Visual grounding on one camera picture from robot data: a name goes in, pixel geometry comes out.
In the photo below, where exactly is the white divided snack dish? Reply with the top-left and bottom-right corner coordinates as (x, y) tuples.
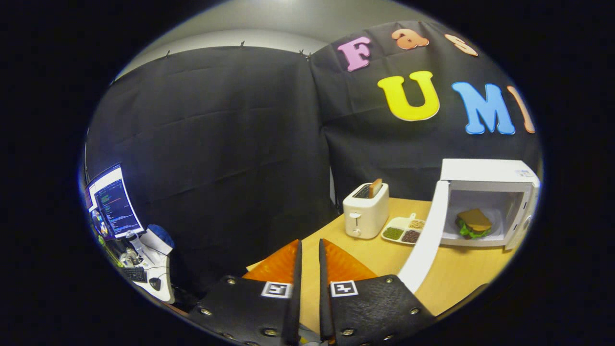
(381, 213), (426, 245)

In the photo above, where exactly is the white toaster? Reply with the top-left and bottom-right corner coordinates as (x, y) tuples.
(343, 182), (390, 239)

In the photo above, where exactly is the sandwich with green lettuce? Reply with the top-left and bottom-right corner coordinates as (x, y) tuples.
(455, 208), (493, 239)

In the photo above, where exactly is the computer monitor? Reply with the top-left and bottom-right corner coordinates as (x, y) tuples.
(86, 163), (145, 241)

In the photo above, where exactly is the black keyboard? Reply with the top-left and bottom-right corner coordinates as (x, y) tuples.
(120, 267), (148, 283)

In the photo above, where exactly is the white microwave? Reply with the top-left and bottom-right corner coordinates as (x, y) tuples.
(397, 159), (541, 294)

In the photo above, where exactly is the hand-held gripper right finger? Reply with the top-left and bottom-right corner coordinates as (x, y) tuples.
(319, 238), (435, 344)

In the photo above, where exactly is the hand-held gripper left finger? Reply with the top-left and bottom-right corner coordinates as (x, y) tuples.
(187, 239), (303, 346)

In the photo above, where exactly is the white side desk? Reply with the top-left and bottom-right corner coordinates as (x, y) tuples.
(118, 240), (176, 304)

